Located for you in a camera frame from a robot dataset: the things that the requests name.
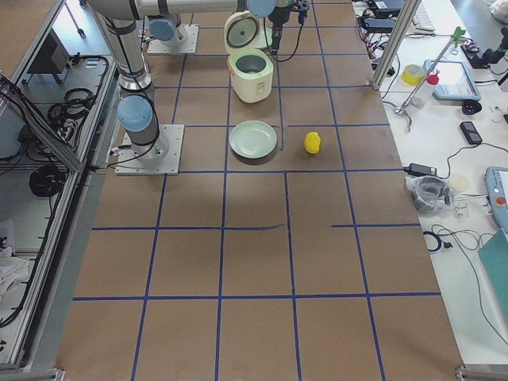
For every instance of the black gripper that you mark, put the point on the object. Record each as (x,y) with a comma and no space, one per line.
(275,20)

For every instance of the green plate near arm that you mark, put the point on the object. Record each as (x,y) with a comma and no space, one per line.
(252,139)

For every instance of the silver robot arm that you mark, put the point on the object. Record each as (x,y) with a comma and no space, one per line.
(168,29)
(118,23)

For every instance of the white rice cooker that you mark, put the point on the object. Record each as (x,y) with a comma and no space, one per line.
(250,69)

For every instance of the yellow toy potato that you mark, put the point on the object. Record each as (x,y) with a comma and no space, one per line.
(312,142)

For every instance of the yellow tape roll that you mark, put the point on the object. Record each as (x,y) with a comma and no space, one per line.
(413,74)

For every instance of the red capped squeeze bottle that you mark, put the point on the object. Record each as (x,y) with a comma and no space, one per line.
(425,92)

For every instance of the metal rod with green clip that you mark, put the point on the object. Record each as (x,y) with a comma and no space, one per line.
(454,39)

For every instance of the blue teach pendant tablet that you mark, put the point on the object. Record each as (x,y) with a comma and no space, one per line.
(455,82)

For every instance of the black power adapter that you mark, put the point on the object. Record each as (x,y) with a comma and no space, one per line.
(419,170)

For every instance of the black phone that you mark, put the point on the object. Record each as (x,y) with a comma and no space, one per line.
(470,133)

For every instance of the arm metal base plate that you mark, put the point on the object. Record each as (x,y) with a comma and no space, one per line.
(155,47)
(163,157)

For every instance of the aluminium frame post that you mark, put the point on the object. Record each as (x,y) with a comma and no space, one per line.
(403,22)

